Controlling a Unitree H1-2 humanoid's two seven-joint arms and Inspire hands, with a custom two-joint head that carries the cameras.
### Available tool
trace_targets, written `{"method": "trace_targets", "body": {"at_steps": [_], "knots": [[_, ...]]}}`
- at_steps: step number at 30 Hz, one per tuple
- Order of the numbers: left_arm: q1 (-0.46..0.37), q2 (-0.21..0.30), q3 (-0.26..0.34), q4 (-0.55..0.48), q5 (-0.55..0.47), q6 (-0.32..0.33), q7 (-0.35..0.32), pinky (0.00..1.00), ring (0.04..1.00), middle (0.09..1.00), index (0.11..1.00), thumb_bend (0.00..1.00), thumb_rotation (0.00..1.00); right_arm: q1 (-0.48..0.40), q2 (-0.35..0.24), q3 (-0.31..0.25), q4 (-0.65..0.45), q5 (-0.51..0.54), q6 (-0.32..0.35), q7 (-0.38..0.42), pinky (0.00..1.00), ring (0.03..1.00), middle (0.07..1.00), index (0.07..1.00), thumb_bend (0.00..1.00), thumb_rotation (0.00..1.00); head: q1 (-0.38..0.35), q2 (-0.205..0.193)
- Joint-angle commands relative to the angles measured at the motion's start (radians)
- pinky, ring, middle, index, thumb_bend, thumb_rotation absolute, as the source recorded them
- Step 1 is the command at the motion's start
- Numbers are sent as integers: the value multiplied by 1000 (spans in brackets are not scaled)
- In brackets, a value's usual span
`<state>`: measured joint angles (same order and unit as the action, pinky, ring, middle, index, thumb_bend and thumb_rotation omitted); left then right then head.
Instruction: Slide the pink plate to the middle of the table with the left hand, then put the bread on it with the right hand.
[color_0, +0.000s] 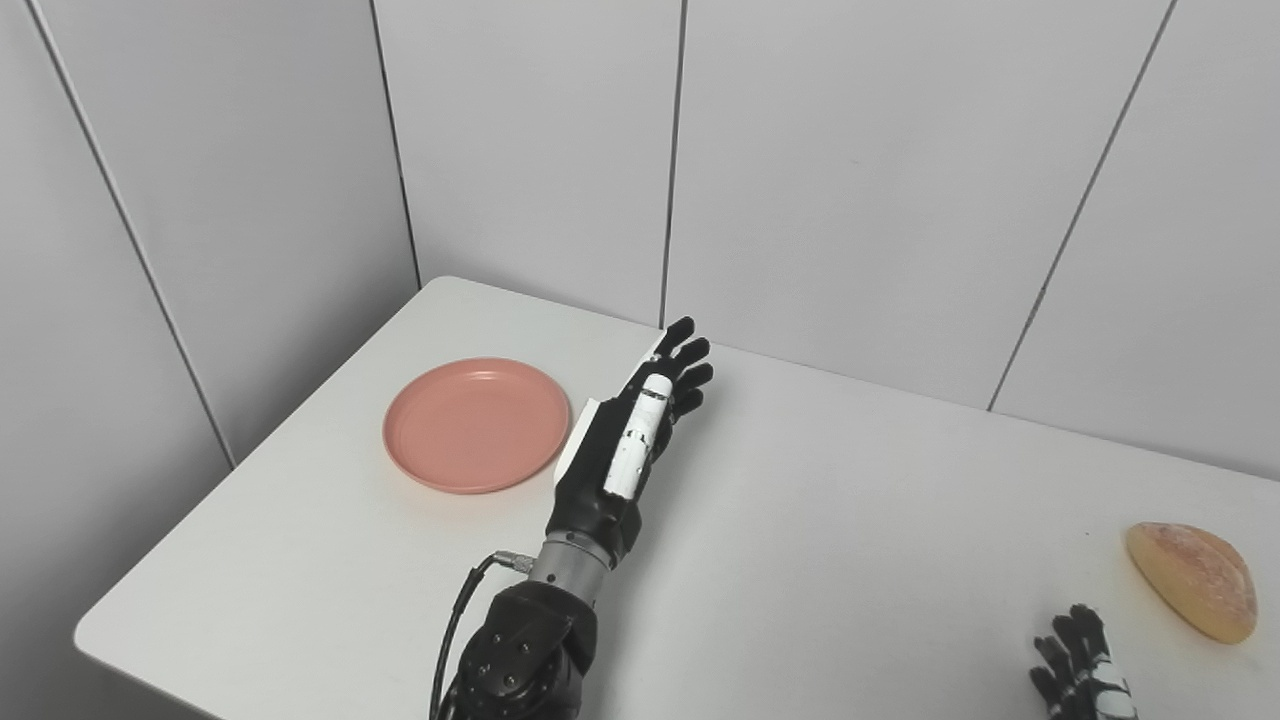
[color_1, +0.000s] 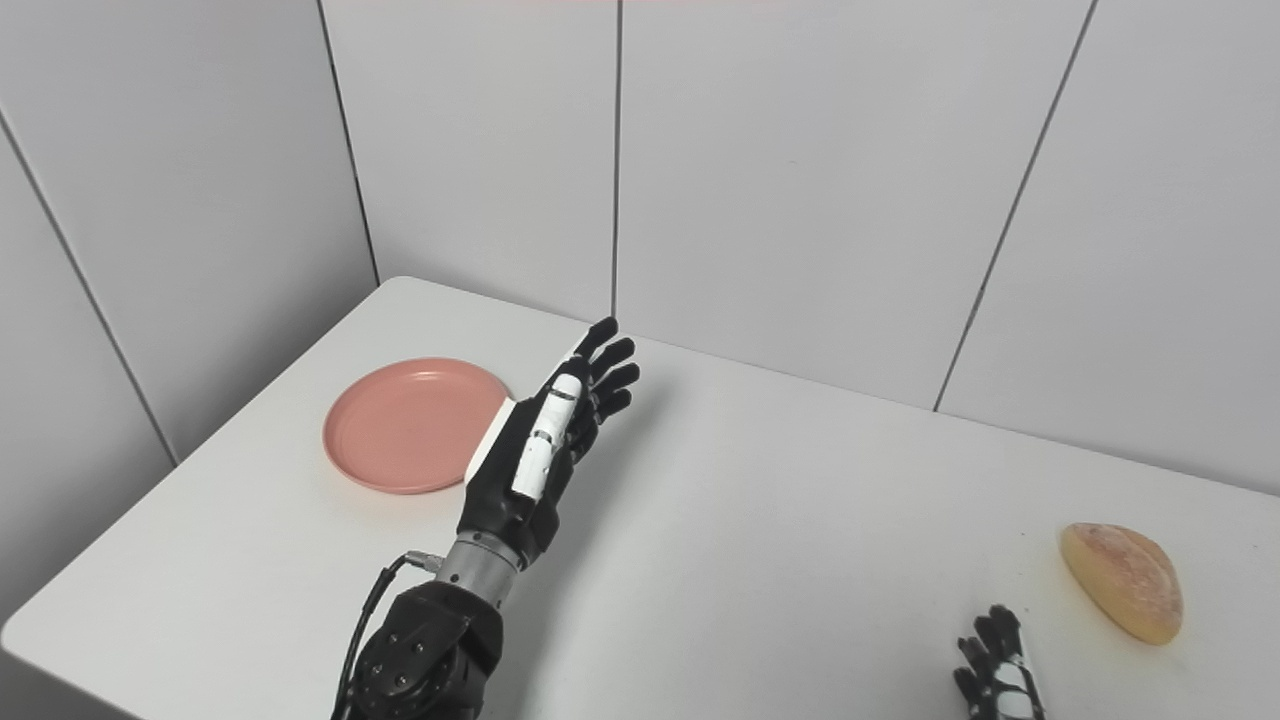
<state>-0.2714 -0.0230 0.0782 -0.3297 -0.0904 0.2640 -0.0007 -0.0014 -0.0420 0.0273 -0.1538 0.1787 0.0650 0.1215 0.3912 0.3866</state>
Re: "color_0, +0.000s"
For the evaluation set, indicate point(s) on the pink round plate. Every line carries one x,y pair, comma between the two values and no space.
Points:
475,425

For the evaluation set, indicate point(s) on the golden bread roll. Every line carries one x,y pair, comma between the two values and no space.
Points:
1195,580

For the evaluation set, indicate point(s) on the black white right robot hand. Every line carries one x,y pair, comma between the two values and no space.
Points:
1085,680

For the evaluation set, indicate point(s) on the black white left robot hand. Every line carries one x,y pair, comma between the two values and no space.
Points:
590,500

